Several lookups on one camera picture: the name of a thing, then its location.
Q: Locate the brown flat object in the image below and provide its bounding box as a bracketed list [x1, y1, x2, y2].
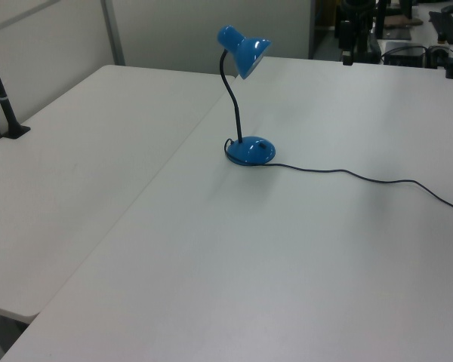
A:
[383, 14, 424, 30]

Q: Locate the grey partition frame post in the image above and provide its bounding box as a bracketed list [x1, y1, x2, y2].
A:
[100, 0, 127, 67]

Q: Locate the black box device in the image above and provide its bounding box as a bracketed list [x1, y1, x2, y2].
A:
[380, 40, 428, 68]

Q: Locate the black clamp pole stand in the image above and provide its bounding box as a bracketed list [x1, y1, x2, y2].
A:
[0, 32, 32, 140]

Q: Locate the black lamp power cord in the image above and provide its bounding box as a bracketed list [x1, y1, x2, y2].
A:
[223, 137, 453, 217]

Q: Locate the blue gooseneck desk lamp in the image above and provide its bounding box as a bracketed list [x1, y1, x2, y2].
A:
[216, 24, 277, 166]

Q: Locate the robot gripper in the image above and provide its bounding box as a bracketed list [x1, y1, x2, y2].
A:
[337, 0, 381, 68]

